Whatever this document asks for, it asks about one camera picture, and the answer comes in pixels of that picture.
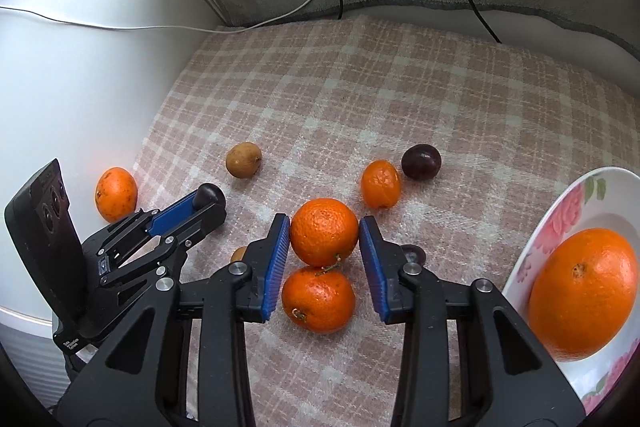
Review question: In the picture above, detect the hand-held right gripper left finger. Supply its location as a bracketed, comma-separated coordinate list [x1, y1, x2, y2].
[57, 213, 292, 427]

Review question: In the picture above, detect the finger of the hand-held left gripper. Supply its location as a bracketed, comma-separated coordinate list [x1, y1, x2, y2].
[97, 202, 227, 290]
[80, 188, 203, 258]

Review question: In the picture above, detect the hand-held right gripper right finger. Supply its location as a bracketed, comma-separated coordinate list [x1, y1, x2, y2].
[358, 215, 586, 427]

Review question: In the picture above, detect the big tangerine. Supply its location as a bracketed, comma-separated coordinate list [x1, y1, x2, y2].
[290, 198, 361, 268]

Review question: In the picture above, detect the small tangerine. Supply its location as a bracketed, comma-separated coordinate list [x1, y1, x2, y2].
[361, 160, 402, 209]

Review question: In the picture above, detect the white floral plate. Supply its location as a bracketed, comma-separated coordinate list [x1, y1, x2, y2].
[501, 167, 640, 418]

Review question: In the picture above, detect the large orange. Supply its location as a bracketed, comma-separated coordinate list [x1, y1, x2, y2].
[528, 228, 639, 349]

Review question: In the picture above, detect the pink plaid blanket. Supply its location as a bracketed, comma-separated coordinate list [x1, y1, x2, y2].
[127, 14, 640, 427]

